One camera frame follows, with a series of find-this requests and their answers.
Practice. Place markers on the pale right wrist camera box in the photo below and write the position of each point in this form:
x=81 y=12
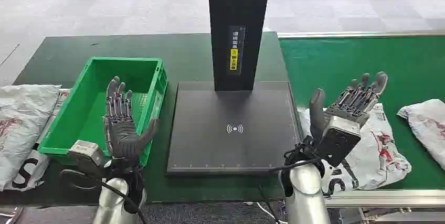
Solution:
x=339 y=142

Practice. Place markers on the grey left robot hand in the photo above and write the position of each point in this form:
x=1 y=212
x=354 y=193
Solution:
x=121 y=135

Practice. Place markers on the silver conveyor side rail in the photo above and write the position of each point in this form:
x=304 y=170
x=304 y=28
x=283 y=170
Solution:
x=347 y=34
x=382 y=198

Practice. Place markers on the white parcel bag black letters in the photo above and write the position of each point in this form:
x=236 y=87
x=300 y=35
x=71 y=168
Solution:
x=38 y=177
x=379 y=160

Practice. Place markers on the white parcel bag red print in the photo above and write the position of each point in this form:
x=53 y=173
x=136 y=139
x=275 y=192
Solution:
x=427 y=125

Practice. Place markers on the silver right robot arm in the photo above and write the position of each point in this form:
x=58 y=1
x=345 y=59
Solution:
x=306 y=194

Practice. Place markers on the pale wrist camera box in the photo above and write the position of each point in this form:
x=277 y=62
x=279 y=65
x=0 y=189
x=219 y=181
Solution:
x=339 y=142
x=83 y=151

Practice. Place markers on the black scanner stand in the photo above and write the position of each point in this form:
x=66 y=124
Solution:
x=229 y=111

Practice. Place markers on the green conveyor belt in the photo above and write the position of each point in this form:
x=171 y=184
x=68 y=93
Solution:
x=347 y=62

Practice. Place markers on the green plastic crate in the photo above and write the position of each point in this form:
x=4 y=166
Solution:
x=87 y=111

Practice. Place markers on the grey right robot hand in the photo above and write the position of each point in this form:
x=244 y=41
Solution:
x=347 y=111

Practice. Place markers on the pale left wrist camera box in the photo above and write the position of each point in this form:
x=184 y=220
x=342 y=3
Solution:
x=83 y=151

